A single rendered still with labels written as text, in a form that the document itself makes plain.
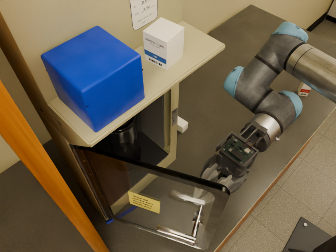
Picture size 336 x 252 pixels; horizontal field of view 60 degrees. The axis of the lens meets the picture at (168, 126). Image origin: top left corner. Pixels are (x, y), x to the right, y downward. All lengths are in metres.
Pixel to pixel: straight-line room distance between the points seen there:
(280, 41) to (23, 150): 0.59
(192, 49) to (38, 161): 0.33
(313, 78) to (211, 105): 0.60
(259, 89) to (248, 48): 0.80
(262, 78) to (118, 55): 0.42
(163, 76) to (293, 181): 1.83
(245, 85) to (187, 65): 0.25
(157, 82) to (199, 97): 0.76
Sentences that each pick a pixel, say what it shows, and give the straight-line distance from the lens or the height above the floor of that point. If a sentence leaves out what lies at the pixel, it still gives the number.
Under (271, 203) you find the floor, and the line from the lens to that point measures 2.12.
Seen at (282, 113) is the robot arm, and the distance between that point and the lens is 0.73.
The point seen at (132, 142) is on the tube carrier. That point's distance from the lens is 0.86.
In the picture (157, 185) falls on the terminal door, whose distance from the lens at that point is 0.59.
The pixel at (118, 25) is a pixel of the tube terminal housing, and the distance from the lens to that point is 0.52.
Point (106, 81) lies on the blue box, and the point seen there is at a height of 1.59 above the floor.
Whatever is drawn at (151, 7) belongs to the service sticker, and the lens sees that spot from 0.56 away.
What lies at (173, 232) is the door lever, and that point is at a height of 1.21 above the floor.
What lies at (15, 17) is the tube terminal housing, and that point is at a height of 1.66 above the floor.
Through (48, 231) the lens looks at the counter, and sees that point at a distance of 1.03.
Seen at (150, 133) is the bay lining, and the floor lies 1.05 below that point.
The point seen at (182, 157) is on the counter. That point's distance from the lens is 1.07.
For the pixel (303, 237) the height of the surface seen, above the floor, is 0.01.
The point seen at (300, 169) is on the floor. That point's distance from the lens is 2.31.
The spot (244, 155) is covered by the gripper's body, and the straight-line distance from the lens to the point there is 0.62.
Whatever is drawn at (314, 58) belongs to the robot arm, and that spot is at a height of 1.45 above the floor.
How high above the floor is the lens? 1.86
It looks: 53 degrees down
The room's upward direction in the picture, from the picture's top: straight up
